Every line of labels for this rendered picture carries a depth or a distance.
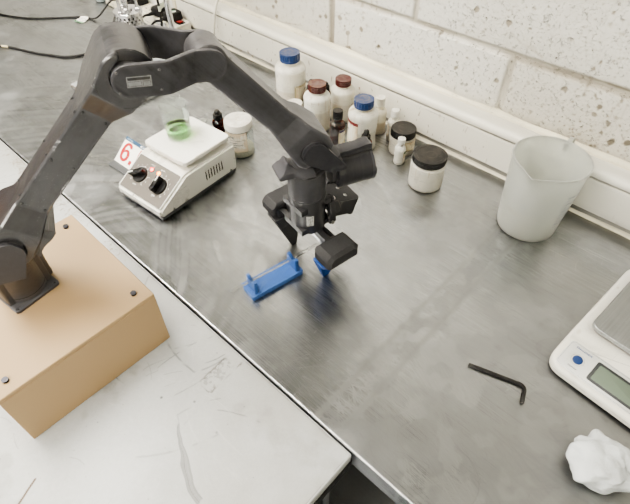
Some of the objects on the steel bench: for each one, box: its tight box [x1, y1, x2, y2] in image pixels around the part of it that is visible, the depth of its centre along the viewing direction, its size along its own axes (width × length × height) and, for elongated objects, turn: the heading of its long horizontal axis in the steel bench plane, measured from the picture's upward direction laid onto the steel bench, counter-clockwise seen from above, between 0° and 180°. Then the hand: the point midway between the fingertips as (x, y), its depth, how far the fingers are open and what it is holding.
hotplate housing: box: [119, 141, 236, 220], centre depth 99 cm, size 22×13×8 cm, turn 142°
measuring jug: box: [497, 135, 594, 242], centre depth 88 cm, size 18×13×15 cm
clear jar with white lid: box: [223, 112, 255, 159], centre depth 106 cm, size 6×6×8 cm
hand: (308, 245), depth 84 cm, fingers open, 9 cm apart
